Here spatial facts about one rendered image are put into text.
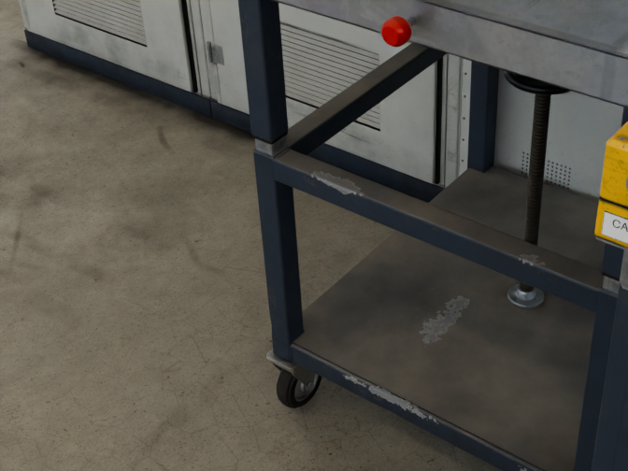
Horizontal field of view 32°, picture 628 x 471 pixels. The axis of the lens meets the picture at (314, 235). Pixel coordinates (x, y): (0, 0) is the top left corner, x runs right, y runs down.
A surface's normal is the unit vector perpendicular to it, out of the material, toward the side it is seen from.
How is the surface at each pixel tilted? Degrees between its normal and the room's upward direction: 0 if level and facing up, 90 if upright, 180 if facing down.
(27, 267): 0
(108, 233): 0
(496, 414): 0
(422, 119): 90
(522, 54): 90
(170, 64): 89
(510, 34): 90
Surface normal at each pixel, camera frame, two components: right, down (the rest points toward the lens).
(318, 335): -0.05, -0.80
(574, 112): -0.62, 0.50
